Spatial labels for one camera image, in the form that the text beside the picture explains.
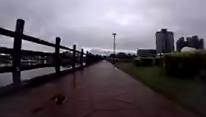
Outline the dark wooden fence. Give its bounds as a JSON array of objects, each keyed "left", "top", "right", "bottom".
[{"left": 0, "top": 17, "right": 106, "bottom": 102}]

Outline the low building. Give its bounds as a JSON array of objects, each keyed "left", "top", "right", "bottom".
[{"left": 136, "top": 48, "right": 157, "bottom": 59}]

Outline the hedge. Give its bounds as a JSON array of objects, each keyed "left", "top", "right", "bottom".
[{"left": 131, "top": 45, "right": 206, "bottom": 82}]

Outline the group of buildings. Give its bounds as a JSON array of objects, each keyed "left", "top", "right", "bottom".
[{"left": 175, "top": 34, "right": 205, "bottom": 54}]

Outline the tall building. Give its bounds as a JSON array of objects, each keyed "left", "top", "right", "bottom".
[{"left": 154, "top": 28, "right": 176, "bottom": 56}]

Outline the grass strip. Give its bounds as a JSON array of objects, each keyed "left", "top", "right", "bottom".
[{"left": 111, "top": 60, "right": 206, "bottom": 117}]

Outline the water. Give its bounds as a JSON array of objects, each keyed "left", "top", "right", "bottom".
[{"left": 0, "top": 57, "right": 74, "bottom": 93}]

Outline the lamp post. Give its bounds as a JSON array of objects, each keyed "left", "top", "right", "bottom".
[{"left": 110, "top": 32, "right": 118, "bottom": 56}]

